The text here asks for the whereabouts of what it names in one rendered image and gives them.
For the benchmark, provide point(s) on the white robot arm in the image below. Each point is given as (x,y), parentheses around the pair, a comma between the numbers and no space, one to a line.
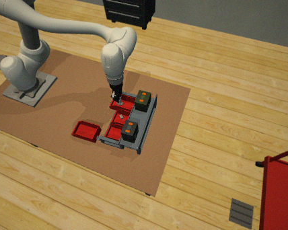
(21,70)

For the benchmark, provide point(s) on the dark green case with orange latches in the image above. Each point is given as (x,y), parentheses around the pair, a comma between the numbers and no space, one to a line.
(142,101)

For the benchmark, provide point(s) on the red open-front bin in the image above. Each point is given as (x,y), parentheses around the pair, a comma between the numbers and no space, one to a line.
(127,101)
(87,131)
(113,132)
(116,119)

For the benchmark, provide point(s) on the grey metal shelf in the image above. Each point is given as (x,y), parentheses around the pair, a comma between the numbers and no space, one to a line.
(136,116)

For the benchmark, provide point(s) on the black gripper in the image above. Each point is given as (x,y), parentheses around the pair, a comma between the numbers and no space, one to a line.
(117,92)

